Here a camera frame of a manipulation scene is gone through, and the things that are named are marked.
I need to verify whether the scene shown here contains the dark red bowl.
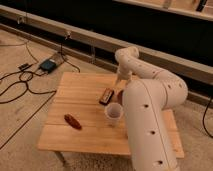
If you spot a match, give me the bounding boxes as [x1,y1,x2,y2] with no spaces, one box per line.
[117,90,124,105]

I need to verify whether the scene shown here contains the black floor cables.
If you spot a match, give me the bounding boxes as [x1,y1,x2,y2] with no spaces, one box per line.
[0,39,81,105]

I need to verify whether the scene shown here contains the red-brown oblong object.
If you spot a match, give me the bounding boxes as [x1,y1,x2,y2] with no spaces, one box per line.
[64,114,82,130]

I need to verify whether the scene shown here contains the black cable at right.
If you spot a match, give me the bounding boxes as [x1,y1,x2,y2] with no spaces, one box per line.
[201,94,213,139]

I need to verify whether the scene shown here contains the long wooden beam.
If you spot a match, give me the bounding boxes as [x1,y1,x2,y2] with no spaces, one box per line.
[0,5,213,85]

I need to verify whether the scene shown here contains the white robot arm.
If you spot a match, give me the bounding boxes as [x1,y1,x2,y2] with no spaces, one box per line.
[115,47,188,171]

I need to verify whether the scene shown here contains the wooden table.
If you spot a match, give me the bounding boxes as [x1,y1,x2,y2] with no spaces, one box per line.
[37,71,185,167]

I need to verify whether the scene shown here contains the black rectangular box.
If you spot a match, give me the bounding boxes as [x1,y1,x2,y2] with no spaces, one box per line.
[99,88,114,105]

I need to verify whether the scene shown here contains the small black connector box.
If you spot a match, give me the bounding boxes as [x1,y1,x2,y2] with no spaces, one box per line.
[18,63,30,71]

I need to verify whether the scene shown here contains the blue power adapter box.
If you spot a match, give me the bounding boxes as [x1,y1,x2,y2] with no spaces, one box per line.
[39,59,56,73]

